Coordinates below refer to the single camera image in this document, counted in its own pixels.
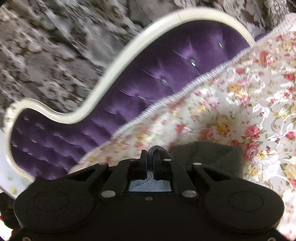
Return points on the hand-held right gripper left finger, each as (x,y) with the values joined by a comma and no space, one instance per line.
(144,165)

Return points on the floral blanket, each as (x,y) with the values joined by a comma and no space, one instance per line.
(231,104)

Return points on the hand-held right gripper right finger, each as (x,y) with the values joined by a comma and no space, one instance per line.
(158,166)

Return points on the patterned grey curtain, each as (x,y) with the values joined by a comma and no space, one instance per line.
(46,58)

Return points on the grey argyle sweater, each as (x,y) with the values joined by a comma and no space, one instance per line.
(208,155)

